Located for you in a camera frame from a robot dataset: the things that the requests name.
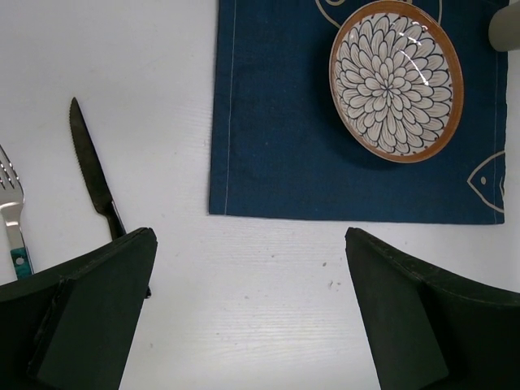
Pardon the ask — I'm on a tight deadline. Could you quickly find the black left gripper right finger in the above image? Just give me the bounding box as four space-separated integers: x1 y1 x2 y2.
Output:
345 227 519 389

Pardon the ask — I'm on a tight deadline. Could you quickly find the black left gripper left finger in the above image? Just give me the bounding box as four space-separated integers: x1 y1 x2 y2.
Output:
1 227 158 389

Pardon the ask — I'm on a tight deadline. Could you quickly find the dark blue cloth napkin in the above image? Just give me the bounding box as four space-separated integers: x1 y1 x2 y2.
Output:
209 1 508 225

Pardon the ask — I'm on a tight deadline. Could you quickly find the floral plate with orange rim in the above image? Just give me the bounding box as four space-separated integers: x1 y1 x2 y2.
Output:
328 1 464 163

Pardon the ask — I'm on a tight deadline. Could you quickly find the beige paper cup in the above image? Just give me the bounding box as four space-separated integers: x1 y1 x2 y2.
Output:
488 1 520 52

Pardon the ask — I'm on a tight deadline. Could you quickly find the black table knife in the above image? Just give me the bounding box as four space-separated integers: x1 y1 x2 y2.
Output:
68 96 152 300

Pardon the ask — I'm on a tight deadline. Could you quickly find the silver fork teal handle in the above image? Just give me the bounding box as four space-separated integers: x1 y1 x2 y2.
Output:
1 148 34 280

